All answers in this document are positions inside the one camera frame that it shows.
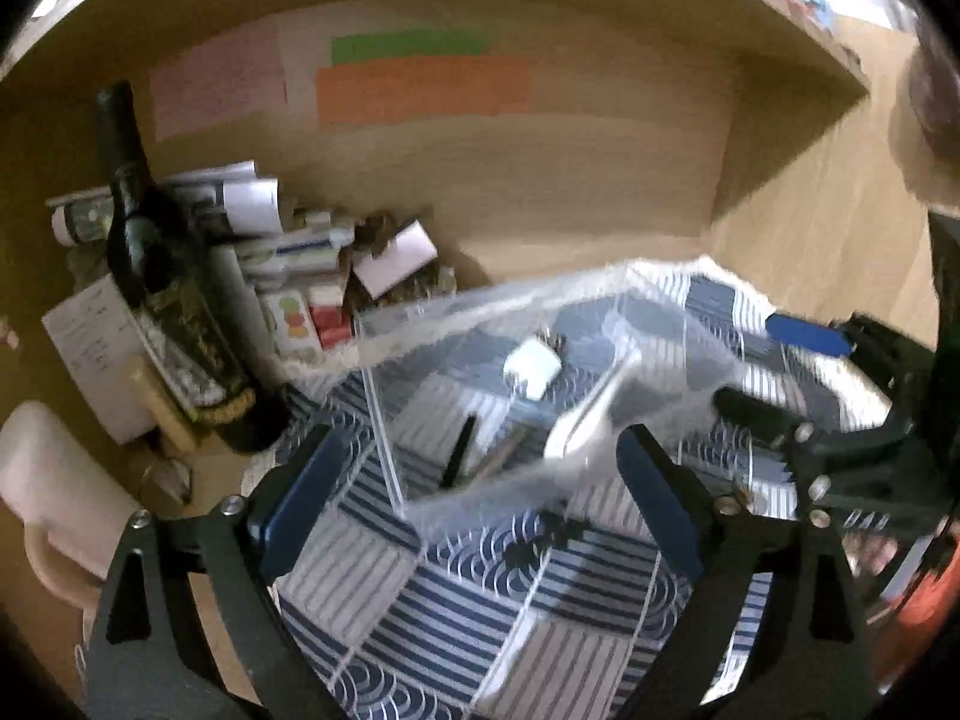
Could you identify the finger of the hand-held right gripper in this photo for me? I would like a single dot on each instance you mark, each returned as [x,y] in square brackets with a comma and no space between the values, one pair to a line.
[750,409]
[806,334]

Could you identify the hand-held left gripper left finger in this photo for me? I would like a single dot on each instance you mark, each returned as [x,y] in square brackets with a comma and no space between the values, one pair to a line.
[300,499]

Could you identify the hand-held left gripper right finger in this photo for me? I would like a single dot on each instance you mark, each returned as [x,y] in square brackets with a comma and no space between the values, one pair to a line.
[660,499]

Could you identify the clear plastic storage box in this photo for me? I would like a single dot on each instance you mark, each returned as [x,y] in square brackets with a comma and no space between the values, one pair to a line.
[465,360]

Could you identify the black pen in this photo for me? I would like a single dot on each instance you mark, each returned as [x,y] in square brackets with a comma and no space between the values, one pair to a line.
[459,450]

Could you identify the wooden block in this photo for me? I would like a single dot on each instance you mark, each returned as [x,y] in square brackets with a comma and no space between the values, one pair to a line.
[161,405]

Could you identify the card with coloured dots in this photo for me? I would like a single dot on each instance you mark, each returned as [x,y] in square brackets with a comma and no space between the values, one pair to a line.
[292,326]

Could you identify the blue patterned patchwork cloth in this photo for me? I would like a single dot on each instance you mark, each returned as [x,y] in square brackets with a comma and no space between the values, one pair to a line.
[450,600]

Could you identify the small red box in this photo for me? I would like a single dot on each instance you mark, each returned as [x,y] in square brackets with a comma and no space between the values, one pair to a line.
[330,319]

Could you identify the white charger adapter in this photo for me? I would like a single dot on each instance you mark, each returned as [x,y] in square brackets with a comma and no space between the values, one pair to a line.
[531,369]

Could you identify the dark wine bottle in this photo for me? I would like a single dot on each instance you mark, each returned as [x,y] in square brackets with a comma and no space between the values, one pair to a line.
[172,300]

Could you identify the stack of small boxes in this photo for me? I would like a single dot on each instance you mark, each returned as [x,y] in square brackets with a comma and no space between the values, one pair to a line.
[300,251]

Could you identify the white blank card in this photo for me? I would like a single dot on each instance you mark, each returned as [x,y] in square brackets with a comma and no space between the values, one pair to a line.
[394,259]

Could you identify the orange paper sheet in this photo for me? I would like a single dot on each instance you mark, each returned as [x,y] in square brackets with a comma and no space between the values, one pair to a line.
[420,94]

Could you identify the pink paper sheet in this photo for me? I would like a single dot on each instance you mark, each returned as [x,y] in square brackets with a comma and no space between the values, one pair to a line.
[217,82]

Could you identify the green paper strip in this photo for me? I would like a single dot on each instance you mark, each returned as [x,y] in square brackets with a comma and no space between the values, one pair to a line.
[409,47]

